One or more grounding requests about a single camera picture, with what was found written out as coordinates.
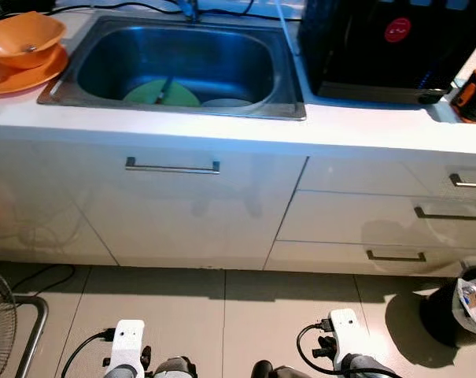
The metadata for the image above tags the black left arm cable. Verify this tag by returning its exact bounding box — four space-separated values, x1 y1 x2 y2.
61 329 116 378

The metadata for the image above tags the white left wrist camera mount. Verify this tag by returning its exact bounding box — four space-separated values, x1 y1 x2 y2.
104 319 146 375

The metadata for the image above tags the white narrow cabinet door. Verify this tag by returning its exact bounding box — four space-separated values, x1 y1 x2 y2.
0 138 116 265

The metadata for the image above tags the orange plastic bowl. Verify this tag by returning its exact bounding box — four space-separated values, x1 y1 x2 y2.
0 11 67 70

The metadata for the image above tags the orange and black device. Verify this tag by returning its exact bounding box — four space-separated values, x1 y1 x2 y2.
450 69 476 124

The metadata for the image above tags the white sink cabinet door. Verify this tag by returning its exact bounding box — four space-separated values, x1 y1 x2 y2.
65 142 308 269

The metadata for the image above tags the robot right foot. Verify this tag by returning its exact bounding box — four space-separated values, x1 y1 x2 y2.
252 361 301 378

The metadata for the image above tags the green plate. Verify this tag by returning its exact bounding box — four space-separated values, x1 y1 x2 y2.
124 79 201 108

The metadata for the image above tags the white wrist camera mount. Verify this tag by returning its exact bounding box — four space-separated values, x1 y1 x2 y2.
330 309 372 371
104 319 146 375

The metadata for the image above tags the white water hose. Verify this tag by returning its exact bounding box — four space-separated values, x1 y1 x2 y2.
273 0 301 76

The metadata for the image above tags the thin chrome sink faucet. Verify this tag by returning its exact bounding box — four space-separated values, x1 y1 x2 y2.
179 0 203 23

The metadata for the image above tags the black water dispenser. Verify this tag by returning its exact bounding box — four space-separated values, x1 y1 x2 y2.
298 0 476 106

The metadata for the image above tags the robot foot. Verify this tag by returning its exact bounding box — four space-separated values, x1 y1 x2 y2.
155 357 197 378
252 361 301 378

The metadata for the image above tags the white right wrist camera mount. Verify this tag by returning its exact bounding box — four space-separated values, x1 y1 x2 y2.
330 309 372 371

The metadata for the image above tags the silver drawer handle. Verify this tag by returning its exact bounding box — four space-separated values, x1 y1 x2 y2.
415 206 476 221
366 250 427 263
448 173 476 190

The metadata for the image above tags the orange plastic plate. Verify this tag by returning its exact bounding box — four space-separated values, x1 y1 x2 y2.
0 43 69 97

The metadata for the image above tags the white bin liner bag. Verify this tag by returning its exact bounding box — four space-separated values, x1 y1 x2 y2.
452 276 476 339

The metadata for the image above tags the white drawer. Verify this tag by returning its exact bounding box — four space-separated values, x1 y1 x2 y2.
265 240 476 276
279 189 476 249
297 156 476 198

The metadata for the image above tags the white bowl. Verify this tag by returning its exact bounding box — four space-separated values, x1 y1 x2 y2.
200 96 254 109

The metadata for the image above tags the stainless steel sink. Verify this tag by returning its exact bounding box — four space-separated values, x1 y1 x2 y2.
37 12 308 120

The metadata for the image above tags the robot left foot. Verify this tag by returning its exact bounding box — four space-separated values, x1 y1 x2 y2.
155 357 197 378

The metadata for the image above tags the black trash bin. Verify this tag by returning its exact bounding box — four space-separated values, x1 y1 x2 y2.
419 268 476 349

